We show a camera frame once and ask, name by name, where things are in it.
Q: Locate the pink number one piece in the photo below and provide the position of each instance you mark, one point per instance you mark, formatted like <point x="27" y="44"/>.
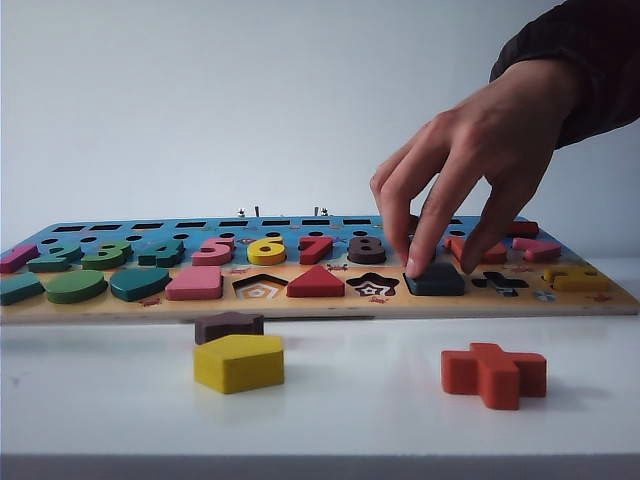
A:
<point x="17" y="257"/>

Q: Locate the orange cross block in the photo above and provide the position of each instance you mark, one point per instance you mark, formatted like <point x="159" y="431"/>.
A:
<point x="495" y="380"/>

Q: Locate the teal number four piece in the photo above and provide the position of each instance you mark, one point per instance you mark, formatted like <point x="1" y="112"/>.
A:
<point x="160" y="257"/>

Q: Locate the green number three piece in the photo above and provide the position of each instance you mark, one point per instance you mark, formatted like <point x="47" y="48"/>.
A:
<point x="105" y="260"/>

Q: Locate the yellow pentagon block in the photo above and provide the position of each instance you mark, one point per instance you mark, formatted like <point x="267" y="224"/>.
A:
<point x="240" y="370"/>

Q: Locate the pink rectangle block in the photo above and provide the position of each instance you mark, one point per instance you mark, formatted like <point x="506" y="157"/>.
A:
<point x="195" y="285"/>

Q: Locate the red number seven piece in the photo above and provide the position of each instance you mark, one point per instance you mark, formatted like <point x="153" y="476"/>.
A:
<point x="312" y="252"/>

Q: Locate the yellow number six piece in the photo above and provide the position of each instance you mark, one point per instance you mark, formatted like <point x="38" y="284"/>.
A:
<point x="265" y="257"/>

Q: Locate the pink greater-than sign piece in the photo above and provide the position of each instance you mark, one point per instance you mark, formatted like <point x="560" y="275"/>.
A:
<point x="540" y="250"/>

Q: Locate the yellow equals sign piece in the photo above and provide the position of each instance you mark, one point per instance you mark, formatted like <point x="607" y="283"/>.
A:
<point x="580" y="284"/>

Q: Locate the red triangle block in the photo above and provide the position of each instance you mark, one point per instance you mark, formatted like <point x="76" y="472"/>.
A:
<point x="317" y="286"/>

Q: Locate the orange number ten piece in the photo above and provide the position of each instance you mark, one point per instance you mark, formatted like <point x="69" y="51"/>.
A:
<point x="452" y="246"/>

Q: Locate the dark blue square block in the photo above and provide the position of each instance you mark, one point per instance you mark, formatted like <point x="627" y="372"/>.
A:
<point x="440" y="285"/>

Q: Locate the wooden shape puzzle board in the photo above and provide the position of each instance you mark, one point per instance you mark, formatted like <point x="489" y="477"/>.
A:
<point x="320" y="305"/>

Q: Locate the teal parallelogram block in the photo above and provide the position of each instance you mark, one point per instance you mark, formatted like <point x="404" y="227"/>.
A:
<point x="20" y="290"/>

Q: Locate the green oval block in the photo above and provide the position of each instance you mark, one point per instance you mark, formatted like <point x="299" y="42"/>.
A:
<point x="75" y="287"/>

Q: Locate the teal number two piece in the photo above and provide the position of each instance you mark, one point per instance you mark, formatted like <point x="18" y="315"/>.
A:
<point x="50" y="262"/>

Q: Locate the dark sleeved forearm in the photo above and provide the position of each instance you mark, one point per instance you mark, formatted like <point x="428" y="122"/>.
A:
<point x="600" y="50"/>

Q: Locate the brown number eight piece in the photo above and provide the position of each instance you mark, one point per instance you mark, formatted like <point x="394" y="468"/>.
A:
<point x="367" y="257"/>

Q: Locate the brown star block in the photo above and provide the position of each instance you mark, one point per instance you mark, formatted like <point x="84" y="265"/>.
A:
<point x="220" y="327"/>

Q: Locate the pink number five piece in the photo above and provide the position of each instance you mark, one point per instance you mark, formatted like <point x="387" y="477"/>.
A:
<point x="210" y="257"/>

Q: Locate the red minus sign piece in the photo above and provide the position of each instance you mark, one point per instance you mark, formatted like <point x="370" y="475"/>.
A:
<point x="522" y="229"/>

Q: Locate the bare person hand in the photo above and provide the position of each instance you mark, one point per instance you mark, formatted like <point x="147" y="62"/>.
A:
<point x="490" y="140"/>

